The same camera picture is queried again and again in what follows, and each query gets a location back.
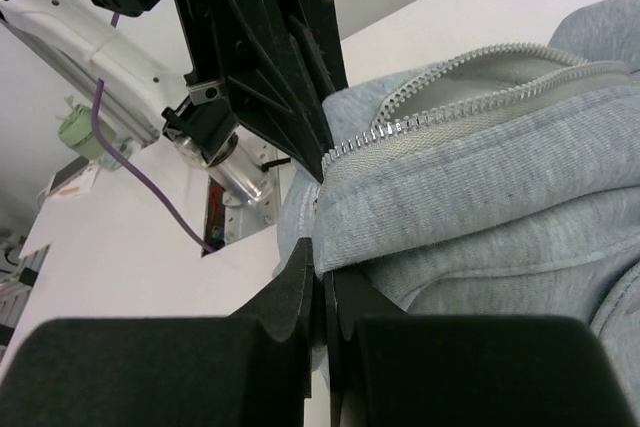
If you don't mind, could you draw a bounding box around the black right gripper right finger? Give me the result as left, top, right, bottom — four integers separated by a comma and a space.
324, 269, 636, 426

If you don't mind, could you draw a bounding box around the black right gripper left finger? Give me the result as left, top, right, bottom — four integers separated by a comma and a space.
1, 238, 315, 426

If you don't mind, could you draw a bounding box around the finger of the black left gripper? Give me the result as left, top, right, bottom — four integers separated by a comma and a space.
294, 0, 348, 97
163, 0, 328, 181

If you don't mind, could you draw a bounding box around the grey zip jacket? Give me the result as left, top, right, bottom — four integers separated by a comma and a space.
277, 0, 639, 409

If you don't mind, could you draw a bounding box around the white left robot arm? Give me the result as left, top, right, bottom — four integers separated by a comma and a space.
1, 0, 347, 180

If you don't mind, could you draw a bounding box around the green plastic object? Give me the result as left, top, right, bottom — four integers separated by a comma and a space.
56, 95, 105, 161

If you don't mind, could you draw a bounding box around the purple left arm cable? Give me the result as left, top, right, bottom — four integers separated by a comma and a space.
92, 11, 217, 254

